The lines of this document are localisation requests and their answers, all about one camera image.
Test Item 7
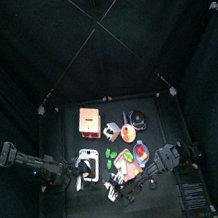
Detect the grey metal frame bracket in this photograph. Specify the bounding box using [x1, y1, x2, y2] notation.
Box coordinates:
[207, 0, 218, 12]
[35, 104, 47, 116]
[101, 94, 114, 103]
[167, 85, 179, 97]

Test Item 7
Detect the yellow toy food piece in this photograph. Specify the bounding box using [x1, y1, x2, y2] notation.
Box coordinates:
[140, 153, 150, 163]

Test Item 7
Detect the black toy pot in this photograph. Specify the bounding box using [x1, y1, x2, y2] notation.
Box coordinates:
[128, 108, 149, 133]

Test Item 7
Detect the green toy vegetable piece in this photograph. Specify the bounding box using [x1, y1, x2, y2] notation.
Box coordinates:
[123, 150, 136, 164]

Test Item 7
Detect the small white grey toy cube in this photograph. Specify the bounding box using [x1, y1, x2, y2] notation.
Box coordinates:
[101, 120, 124, 144]

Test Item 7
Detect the blue toy bowl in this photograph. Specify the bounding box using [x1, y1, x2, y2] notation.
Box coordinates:
[130, 138, 153, 170]

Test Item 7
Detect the pink toy plate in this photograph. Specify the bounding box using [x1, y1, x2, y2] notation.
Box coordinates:
[110, 145, 146, 185]

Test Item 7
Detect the toy frying pan with food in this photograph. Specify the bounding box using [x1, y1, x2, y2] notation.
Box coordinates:
[116, 109, 139, 146]

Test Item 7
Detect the red toy food piece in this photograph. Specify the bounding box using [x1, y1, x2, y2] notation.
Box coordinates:
[135, 145, 145, 157]

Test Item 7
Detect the cream toy corn piece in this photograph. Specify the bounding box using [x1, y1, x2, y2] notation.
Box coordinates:
[119, 160, 130, 177]

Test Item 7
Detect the green toy leaf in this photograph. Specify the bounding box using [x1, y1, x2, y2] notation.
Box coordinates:
[109, 150, 120, 160]
[104, 147, 112, 159]
[105, 158, 114, 170]

